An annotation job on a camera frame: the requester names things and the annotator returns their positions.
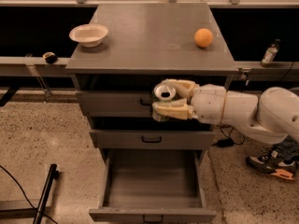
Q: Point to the black yellow tape measure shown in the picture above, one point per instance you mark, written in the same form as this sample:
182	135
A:
50	57

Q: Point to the orange fruit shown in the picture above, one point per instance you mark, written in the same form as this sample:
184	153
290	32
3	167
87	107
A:
203	37

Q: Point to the grey open bottom drawer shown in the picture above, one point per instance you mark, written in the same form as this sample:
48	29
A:
146	186

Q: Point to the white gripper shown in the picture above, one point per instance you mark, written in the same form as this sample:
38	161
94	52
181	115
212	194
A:
207	104

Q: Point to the grey orange sneaker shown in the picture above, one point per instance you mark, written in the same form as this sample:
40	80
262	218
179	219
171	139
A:
272	163

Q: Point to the metal clamp on rail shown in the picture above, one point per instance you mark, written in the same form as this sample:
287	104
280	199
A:
244	73

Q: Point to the grey top drawer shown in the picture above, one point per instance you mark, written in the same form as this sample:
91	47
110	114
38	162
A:
116	103

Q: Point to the grey metal rail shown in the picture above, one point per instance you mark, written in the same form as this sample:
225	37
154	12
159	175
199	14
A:
37	67

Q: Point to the blue jeans leg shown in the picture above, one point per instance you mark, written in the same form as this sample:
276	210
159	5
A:
288	149

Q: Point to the white paper bowl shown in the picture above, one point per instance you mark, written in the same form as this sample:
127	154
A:
89	35

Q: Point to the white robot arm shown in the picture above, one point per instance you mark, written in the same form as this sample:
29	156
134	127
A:
268	118

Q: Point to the green soda can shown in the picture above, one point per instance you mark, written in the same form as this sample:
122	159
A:
163	92

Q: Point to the grey drawer cabinet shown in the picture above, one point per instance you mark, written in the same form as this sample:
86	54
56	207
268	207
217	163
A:
145	44

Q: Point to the grey middle drawer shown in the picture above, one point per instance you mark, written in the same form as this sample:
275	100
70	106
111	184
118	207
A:
138	139

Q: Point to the glass bottle with label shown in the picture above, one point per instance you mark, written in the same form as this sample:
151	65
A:
270	53

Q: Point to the black metal stand leg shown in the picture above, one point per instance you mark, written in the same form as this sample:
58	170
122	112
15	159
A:
53	174

